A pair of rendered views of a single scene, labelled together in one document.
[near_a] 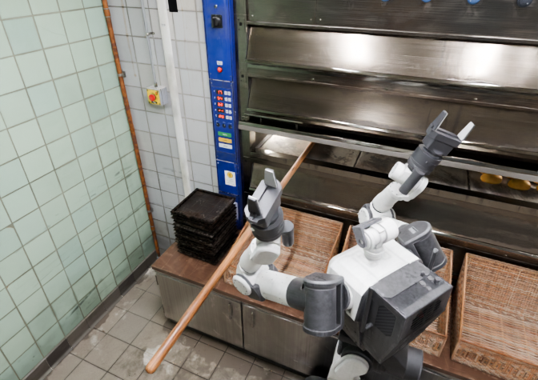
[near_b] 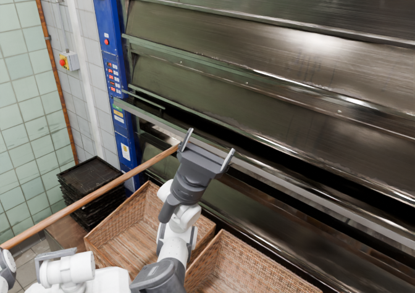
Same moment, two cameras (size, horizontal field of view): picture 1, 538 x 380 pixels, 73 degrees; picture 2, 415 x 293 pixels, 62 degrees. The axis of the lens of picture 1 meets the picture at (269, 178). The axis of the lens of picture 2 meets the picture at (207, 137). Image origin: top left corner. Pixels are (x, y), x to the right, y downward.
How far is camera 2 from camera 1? 0.90 m
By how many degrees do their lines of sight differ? 16
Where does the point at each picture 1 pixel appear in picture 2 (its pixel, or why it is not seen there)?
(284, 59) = (154, 37)
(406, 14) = not seen: outside the picture
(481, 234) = (354, 282)
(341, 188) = (216, 185)
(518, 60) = (389, 68)
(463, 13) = not seen: outside the picture
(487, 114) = (356, 134)
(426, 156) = (177, 182)
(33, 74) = not seen: outside the picture
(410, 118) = (271, 123)
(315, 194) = not seen: hidden behind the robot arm
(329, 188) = not seen: hidden behind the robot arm
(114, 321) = (22, 262)
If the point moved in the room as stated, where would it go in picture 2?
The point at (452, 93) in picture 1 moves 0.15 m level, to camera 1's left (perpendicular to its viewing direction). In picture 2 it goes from (313, 99) to (269, 94)
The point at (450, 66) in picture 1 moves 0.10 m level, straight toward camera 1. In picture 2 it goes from (307, 66) to (290, 74)
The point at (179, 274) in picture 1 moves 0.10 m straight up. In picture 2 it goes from (56, 236) to (52, 224)
